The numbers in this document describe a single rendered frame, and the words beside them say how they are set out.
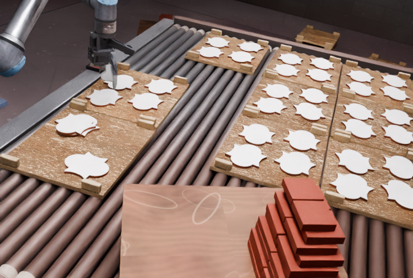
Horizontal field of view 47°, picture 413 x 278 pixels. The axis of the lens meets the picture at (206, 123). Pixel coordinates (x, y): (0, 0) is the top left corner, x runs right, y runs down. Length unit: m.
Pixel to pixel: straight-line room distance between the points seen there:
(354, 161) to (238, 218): 0.66
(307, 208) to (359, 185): 0.68
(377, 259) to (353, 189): 0.27
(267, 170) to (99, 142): 0.56
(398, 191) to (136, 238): 0.90
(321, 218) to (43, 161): 0.90
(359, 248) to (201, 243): 0.50
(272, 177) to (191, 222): 0.46
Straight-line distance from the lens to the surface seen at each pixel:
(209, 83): 2.11
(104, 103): 1.81
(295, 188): 0.98
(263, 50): 2.56
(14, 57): 2.01
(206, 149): 1.64
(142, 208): 1.18
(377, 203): 1.58
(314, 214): 0.93
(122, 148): 1.57
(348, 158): 1.73
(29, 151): 1.56
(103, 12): 1.68
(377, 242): 1.46
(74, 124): 1.66
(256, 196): 1.27
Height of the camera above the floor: 1.81
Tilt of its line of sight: 30 degrees down
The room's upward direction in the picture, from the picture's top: 9 degrees clockwise
